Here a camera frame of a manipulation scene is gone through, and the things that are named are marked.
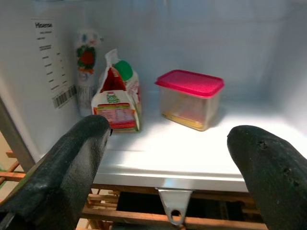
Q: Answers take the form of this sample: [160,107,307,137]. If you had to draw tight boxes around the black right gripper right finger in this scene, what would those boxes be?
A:
[226,124,307,230]

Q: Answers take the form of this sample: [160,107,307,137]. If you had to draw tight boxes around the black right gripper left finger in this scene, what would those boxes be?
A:
[0,114,113,230]

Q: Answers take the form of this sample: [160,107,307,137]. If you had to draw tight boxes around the white printed bottle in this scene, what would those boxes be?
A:
[75,27,104,118]

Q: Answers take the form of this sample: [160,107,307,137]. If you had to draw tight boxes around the white fridge rating sticker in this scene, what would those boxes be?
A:
[30,18,78,110]

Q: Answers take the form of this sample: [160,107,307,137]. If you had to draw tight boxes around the dark grey fridge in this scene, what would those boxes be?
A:
[0,0,307,194]

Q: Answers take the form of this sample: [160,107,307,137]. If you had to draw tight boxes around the wooden slat pallet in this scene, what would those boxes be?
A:
[0,149,271,230]

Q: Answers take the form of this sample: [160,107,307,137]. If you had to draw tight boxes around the red white drink carton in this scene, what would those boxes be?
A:
[91,48,142,134]

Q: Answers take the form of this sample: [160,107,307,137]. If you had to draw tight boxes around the clear container pink lid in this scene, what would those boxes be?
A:
[154,69,225,132]

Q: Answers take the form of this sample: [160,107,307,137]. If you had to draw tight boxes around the metal fridge bracket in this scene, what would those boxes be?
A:
[155,187,194,227]

